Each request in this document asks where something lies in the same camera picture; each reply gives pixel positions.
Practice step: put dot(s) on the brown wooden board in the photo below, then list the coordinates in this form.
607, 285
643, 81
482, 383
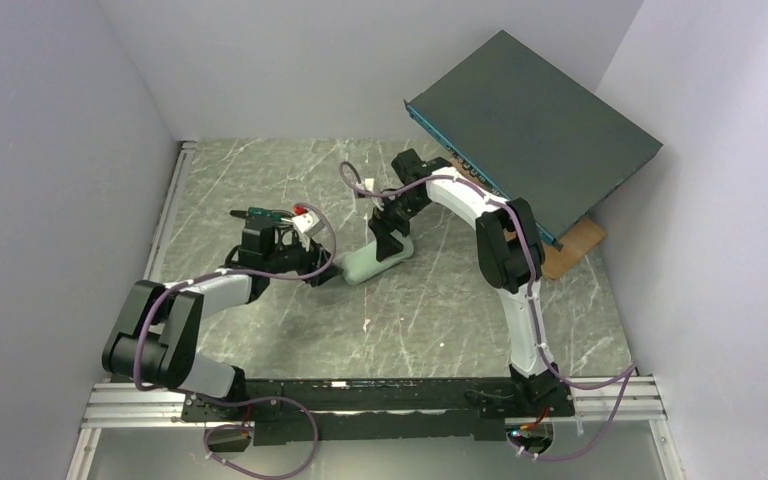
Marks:
580, 240

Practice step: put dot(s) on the dark grey network switch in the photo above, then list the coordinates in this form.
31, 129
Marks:
530, 131

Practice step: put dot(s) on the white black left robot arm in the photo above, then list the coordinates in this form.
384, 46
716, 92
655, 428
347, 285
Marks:
154, 339

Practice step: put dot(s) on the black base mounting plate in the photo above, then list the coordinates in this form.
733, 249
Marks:
480, 408

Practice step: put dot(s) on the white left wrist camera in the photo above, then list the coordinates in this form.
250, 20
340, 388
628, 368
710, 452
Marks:
305, 223

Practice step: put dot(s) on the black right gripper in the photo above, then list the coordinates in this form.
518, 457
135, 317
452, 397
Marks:
389, 239

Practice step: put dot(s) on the green handled pliers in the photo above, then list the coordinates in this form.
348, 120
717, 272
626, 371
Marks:
252, 212

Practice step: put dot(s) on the aluminium front rail frame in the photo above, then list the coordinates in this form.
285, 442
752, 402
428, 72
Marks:
619, 431

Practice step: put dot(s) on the mint green umbrella case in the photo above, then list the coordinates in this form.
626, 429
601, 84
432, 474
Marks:
362, 265

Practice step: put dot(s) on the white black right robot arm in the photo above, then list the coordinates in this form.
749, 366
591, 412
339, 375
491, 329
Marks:
509, 253

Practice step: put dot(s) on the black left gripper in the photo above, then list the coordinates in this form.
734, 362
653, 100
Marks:
321, 271

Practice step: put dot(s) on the aluminium left side rail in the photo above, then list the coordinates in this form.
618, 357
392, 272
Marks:
159, 245

